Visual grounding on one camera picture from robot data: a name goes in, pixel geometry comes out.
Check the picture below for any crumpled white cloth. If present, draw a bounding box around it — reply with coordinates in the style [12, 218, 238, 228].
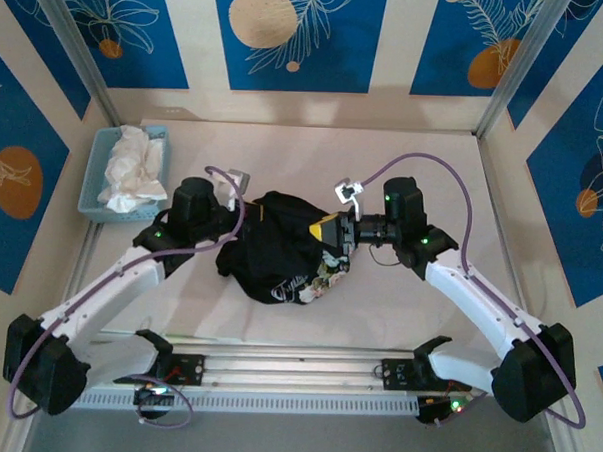
[96, 124, 173, 216]

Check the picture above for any black left controller board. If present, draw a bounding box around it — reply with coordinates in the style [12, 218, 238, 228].
[132, 381, 179, 422]

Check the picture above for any white slotted cable duct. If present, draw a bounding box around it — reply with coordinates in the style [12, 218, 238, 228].
[37, 380, 420, 425]

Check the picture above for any aluminium front rail frame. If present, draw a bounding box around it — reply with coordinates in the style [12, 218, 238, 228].
[16, 331, 570, 412]

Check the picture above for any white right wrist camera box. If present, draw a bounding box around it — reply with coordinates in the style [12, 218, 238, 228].
[331, 175, 368, 223]

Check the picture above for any black controller board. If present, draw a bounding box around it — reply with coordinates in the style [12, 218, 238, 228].
[415, 393, 475, 429]
[132, 381, 179, 422]

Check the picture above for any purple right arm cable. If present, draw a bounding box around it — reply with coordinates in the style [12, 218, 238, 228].
[345, 149, 599, 431]

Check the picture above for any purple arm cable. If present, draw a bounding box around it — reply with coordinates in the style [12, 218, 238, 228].
[345, 149, 599, 431]
[5, 157, 249, 430]

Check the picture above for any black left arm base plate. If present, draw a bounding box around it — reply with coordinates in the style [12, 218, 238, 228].
[112, 350, 206, 388]

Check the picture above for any thin black gripper wire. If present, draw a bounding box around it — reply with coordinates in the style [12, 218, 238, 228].
[369, 246, 407, 268]

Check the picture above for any black t-shirt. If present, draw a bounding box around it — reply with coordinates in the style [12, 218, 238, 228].
[213, 187, 359, 309]

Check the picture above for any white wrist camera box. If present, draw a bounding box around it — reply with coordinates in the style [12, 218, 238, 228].
[331, 175, 368, 223]
[214, 166, 250, 210]

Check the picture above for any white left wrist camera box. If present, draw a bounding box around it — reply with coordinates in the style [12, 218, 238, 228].
[214, 166, 250, 210]

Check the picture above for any light blue plastic basket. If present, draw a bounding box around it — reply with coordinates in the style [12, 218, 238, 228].
[75, 120, 173, 226]

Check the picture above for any black right controller board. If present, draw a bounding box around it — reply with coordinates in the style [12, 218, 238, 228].
[415, 393, 475, 429]

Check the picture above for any white table cover sheet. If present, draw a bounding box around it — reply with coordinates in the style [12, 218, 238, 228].
[84, 115, 545, 356]

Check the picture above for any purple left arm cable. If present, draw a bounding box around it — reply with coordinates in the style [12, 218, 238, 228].
[5, 157, 249, 430]

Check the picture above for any aluminium corner post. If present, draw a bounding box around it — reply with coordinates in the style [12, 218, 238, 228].
[474, 0, 576, 144]
[23, 0, 130, 132]

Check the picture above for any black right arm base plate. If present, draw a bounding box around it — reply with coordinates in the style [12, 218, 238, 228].
[379, 358, 475, 395]

